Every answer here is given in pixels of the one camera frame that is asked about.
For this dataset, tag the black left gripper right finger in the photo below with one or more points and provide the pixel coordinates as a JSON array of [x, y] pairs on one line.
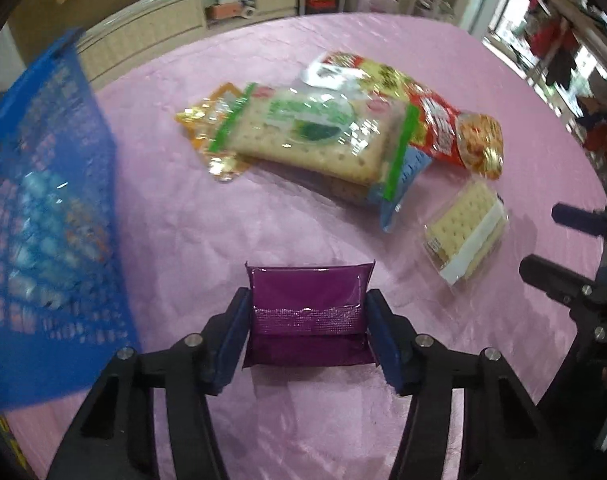
[[470, 417]]

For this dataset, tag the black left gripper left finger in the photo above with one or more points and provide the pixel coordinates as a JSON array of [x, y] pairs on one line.
[[113, 435]]

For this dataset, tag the pink gift bag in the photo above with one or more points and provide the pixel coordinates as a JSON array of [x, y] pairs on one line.
[[378, 6]]

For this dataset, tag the blue plastic basket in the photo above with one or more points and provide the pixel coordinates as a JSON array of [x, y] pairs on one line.
[[50, 120]]

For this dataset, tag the light blue striped snack bag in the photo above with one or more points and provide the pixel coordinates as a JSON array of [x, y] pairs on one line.
[[55, 244]]

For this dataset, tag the blue mint gum pack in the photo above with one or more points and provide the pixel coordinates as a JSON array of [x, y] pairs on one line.
[[372, 197]]

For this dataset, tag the cream TV cabinet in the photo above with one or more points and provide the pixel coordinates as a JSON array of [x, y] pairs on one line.
[[150, 28]]

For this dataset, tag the red yellow snack bag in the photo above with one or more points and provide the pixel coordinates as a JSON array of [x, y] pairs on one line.
[[467, 139]]

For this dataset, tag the small clear cracker pack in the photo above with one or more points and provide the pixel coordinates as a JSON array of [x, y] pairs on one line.
[[465, 231]]

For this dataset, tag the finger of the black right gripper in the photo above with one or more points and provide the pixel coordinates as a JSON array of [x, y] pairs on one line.
[[562, 285], [593, 223]]

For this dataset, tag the wooden clothes rack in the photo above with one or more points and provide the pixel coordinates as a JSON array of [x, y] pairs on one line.
[[562, 26]]

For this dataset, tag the orange gold snack packet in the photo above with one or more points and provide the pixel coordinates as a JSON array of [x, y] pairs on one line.
[[200, 123]]

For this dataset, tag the purple snack packet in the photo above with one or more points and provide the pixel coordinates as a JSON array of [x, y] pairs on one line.
[[305, 316]]

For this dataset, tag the green cracker pack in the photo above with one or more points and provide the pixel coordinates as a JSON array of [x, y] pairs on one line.
[[357, 137]]

